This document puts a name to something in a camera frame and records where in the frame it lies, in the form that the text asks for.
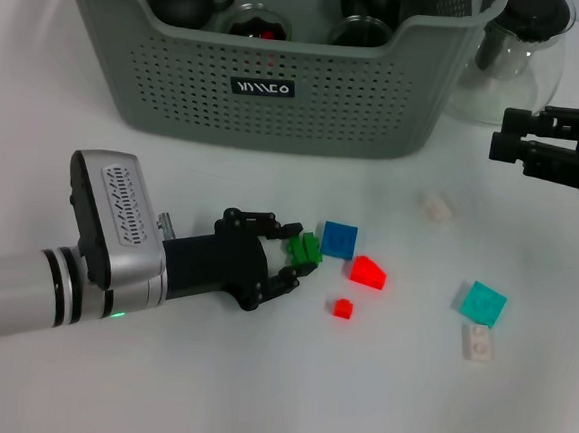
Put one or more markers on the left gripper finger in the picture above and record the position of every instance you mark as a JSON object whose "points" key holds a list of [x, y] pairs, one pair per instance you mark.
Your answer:
{"points": [[284, 281], [278, 229]]}

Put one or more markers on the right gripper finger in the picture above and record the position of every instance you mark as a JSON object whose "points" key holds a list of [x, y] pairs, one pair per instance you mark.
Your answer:
{"points": [[505, 148], [520, 122]]}

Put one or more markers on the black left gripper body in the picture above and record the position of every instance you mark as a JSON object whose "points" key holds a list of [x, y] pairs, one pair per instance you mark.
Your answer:
{"points": [[215, 266]]}

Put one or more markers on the blue square toy plate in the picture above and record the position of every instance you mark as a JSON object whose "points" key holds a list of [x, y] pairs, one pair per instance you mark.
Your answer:
{"points": [[339, 239]]}

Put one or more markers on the red sloped toy brick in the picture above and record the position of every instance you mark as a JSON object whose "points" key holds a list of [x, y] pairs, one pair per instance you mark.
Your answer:
{"points": [[367, 274]]}

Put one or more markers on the small white toy brick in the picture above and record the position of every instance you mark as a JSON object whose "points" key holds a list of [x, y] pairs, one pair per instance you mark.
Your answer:
{"points": [[435, 208]]}

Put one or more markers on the teal square toy plate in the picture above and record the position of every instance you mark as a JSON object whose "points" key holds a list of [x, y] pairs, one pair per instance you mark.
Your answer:
{"points": [[483, 303]]}

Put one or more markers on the glass teacup black holder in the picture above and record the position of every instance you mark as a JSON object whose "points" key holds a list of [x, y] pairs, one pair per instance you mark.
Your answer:
{"points": [[244, 22], [359, 34], [371, 2]]}

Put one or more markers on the dark red long brick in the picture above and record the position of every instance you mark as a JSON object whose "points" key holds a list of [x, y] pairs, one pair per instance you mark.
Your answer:
{"points": [[267, 34]]}

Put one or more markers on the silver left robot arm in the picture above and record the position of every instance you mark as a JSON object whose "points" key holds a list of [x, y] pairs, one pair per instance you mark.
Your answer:
{"points": [[13, 290]]}

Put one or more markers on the glass carafe black lid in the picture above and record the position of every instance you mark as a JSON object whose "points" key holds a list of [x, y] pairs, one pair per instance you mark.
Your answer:
{"points": [[511, 78]]}

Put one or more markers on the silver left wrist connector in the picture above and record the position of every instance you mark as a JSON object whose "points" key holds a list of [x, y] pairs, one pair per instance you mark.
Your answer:
{"points": [[166, 224]]}

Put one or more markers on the grey-green perforated plastic basket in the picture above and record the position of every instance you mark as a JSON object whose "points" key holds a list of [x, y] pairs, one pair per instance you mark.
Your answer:
{"points": [[277, 120]]}

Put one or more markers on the white flat toy plate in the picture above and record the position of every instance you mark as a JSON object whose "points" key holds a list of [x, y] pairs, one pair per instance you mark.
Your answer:
{"points": [[477, 344]]}

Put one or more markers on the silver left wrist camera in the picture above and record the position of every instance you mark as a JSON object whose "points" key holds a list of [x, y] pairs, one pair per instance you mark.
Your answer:
{"points": [[120, 203]]}

